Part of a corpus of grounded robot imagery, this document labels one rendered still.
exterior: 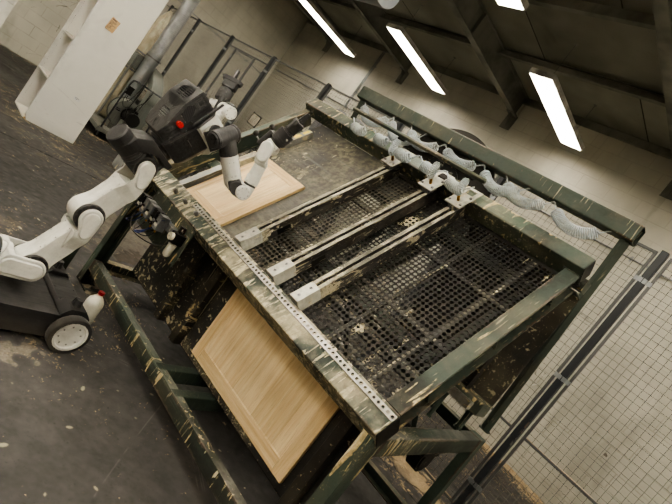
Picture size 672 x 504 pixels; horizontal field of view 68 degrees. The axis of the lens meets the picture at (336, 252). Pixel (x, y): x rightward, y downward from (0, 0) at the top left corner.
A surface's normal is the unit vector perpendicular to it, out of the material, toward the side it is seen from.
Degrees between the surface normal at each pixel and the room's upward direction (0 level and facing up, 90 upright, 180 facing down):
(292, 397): 90
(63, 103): 90
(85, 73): 90
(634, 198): 90
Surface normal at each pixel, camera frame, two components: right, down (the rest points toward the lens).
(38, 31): 0.57, 0.50
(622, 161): -0.57, -0.34
